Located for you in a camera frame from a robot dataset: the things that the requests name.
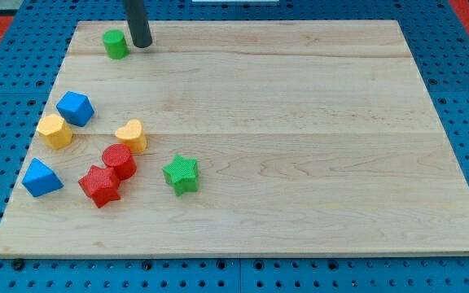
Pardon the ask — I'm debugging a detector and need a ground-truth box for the red cylinder block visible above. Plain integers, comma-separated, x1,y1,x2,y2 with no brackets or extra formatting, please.
102,143,137,181

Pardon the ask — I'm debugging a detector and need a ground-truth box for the blue triangle block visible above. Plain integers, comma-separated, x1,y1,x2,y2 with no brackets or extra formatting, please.
21,158,64,197

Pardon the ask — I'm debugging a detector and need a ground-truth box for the green cylinder block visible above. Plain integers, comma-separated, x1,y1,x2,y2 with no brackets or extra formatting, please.
102,29,129,59

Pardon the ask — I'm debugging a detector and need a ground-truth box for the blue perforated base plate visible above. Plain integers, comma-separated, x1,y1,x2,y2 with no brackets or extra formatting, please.
0,0,469,292

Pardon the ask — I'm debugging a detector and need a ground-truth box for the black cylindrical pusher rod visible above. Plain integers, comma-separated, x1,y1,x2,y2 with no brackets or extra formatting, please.
123,0,153,48

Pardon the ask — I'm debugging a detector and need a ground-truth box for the green star block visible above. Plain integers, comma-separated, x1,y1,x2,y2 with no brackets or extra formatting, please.
162,154,199,197

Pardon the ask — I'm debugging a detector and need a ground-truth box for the yellow hexagon block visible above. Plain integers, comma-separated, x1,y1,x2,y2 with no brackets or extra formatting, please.
37,114,72,150

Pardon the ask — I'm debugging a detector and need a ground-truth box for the red star block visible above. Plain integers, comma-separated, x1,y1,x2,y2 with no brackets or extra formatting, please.
78,165,121,208

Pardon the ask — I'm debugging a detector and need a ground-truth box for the blue cube block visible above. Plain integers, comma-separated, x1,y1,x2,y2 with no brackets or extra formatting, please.
56,91,94,127

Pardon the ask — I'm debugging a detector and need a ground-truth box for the yellow heart block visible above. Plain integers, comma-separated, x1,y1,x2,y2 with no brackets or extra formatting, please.
115,119,147,153

